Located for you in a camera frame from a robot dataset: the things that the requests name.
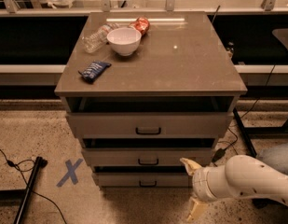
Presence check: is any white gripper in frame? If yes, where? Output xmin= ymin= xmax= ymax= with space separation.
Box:
xmin=180 ymin=158 xmax=227 ymax=222

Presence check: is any grey drawer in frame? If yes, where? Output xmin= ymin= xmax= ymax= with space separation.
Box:
xmin=67 ymin=112 xmax=233 ymax=139
xmin=92 ymin=173 xmax=192 ymax=188
xmin=81 ymin=147 xmax=213 ymax=167

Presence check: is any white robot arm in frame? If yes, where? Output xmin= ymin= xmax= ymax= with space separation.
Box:
xmin=180 ymin=155 xmax=288 ymax=222

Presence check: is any grey drawer cabinet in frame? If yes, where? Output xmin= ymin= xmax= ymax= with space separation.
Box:
xmin=55 ymin=12 xmax=247 ymax=175

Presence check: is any black stand leg right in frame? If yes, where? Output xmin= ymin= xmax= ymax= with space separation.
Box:
xmin=233 ymin=109 xmax=257 ymax=158

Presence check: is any black stand leg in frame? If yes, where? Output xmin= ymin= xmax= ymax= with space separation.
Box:
xmin=233 ymin=109 xmax=257 ymax=158
xmin=0 ymin=157 xmax=48 ymax=224

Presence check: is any blue tape cross mark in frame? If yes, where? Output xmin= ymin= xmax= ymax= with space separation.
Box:
xmin=57 ymin=159 xmax=83 ymax=188

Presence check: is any blue snack bag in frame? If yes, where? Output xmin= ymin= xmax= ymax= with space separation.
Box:
xmin=79 ymin=61 xmax=111 ymax=83

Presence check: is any white ceramic bowl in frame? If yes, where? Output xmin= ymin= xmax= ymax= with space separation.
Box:
xmin=107 ymin=27 xmax=142 ymax=56

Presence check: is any black stand leg left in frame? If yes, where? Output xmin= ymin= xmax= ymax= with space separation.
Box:
xmin=0 ymin=157 xmax=48 ymax=224

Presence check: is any grey table corner right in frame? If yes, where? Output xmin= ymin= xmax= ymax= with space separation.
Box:
xmin=272 ymin=28 xmax=288 ymax=49

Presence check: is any clear plastic water bottle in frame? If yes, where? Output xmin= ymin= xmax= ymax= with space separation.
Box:
xmin=82 ymin=23 xmax=119 ymax=53

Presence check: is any black power adapter cable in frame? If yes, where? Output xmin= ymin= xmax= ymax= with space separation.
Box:
xmin=211 ymin=127 xmax=240 ymax=164

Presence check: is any black floor cable left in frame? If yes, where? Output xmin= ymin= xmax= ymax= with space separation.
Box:
xmin=0 ymin=143 xmax=68 ymax=224

